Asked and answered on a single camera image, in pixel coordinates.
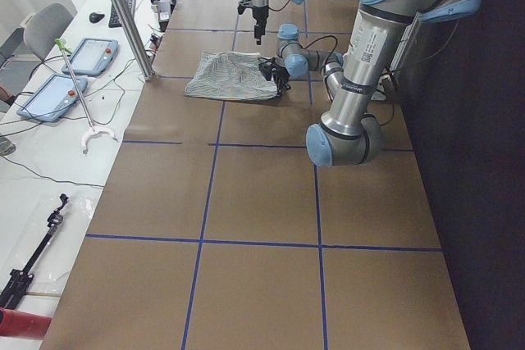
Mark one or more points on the teach pendant tablet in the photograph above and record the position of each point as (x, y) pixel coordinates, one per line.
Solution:
(93, 56)
(51, 100)

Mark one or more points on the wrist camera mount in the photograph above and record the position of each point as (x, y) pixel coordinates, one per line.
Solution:
(268, 67)
(244, 5)

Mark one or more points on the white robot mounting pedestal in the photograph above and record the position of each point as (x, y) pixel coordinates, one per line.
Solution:
(387, 90)

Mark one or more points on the white reacher grabber tool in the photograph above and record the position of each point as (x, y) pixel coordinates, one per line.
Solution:
(94, 129)

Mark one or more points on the red cylinder object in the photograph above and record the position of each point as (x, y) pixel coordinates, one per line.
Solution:
(23, 325)

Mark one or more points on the grey office chair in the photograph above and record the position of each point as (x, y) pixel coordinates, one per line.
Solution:
(38, 34)

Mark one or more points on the black tripod stick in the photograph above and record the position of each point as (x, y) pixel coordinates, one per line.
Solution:
(20, 279)

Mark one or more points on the far teach pendant tablet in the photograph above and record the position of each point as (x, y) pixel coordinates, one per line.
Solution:
(93, 56)

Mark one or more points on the near teach pendant tablet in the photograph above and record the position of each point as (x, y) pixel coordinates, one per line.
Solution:
(51, 100)

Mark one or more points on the black computer mouse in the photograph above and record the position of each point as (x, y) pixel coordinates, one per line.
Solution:
(95, 17)

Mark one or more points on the navy white striped polo shirt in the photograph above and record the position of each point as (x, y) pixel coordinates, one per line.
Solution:
(232, 76)

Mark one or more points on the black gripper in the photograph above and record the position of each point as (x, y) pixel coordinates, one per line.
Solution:
(279, 74)
(259, 15)

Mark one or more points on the aluminium frame post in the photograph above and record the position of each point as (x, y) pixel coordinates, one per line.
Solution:
(133, 37)

